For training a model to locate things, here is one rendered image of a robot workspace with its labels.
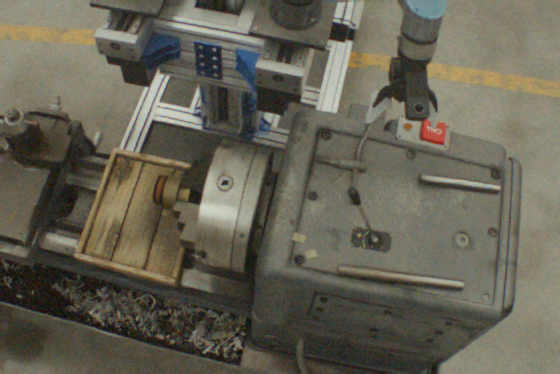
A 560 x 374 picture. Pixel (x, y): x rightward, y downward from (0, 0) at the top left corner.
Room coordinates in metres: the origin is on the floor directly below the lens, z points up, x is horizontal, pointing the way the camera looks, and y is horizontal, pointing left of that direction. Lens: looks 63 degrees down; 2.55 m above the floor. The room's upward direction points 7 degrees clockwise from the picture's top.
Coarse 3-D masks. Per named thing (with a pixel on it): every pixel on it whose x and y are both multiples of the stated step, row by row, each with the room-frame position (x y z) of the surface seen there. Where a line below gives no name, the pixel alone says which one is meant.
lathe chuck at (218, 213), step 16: (240, 144) 0.80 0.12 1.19; (224, 160) 0.72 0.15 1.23; (240, 160) 0.73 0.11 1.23; (208, 176) 0.67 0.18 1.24; (240, 176) 0.68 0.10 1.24; (208, 192) 0.64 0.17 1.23; (224, 192) 0.64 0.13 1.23; (240, 192) 0.65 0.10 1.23; (208, 208) 0.60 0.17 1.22; (224, 208) 0.61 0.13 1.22; (208, 224) 0.58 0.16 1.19; (224, 224) 0.58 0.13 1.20; (208, 240) 0.55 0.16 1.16; (224, 240) 0.55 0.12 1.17; (208, 256) 0.53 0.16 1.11; (224, 256) 0.53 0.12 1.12
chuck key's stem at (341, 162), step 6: (318, 156) 0.74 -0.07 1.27; (324, 156) 0.74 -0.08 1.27; (324, 162) 0.73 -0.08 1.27; (330, 162) 0.73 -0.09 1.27; (336, 162) 0.73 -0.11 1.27; (342, 162) 0.73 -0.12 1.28; (348, 162) 0.73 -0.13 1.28; (354, 162) 0.74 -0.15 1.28; (360, 162) 0.74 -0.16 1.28; (348, 168) 0.72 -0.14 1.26; (360, 168) 0.72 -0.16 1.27
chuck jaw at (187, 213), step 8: (176, 208) 0.64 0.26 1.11; (184, 208) 0.65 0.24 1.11; (192, 208) 0.65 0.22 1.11; (176, 216) 0.63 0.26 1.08; (184, 216) 0.62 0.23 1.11; (192, 216) 0.63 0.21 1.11; (184, 224) 0.60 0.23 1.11; (192, 224) 0.60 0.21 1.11; (184, 232) 0.58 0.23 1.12; (192, 232) 0.58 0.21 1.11; (184, 240) 0.56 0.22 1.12; (192, 240) 0.56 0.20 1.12; (192, 248) 0.55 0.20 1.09; (200, 256) 0.54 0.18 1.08
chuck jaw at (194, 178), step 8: (224, 144) 0.79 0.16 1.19; (208, 152) 0.76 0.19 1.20; (200, 160) 0.74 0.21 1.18; (208, 160) 0.74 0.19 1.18; (192, 168) 0.73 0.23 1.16; (200, 168) 0.73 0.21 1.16; (208, 168) 0.73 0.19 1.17; (184, 176) 0.72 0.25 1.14; (192, 176) 0.72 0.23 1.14; (200, 176) 0.72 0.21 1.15; (184, 184) 0.70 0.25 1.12; (192, 184) 0.70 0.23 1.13; (200, 184) 0.70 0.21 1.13
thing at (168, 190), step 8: (160, 176) 0.72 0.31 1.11; (176, 176) 0.73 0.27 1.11; (160, 184) 0.70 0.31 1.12; (168, 184) 0.70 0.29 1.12; (176, 184) 0.70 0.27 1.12; (160, 192) 0.68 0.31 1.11; (168, 192) 0.68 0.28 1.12; (176, 192) 0.68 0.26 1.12; (184, 192) 0.69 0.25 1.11; (192, 192) 0.71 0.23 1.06; (160, 200) 0.67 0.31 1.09; (168, 200) 0.66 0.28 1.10; (176, 200) 0.66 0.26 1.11; (184, 200) 0.67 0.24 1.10; (192, 200) 0.69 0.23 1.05
